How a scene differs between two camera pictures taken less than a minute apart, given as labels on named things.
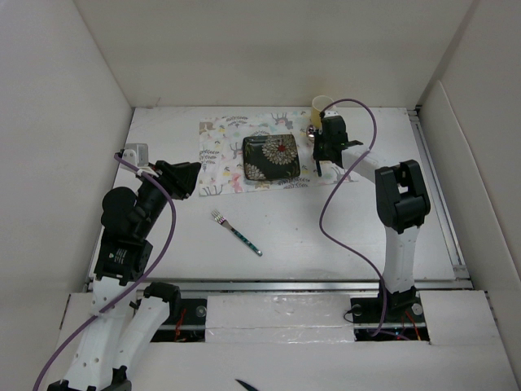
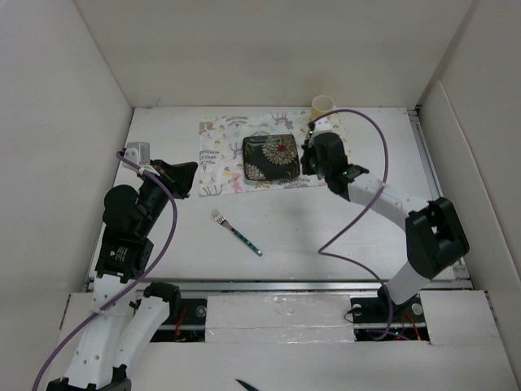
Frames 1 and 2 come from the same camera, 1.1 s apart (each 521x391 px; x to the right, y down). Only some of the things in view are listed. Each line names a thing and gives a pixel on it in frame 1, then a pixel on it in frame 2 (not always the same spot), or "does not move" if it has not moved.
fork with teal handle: [221, 220] does not move
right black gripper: [318, 155] to [308, 148]
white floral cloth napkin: [221, 154] does not move
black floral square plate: [270, 156] does not move
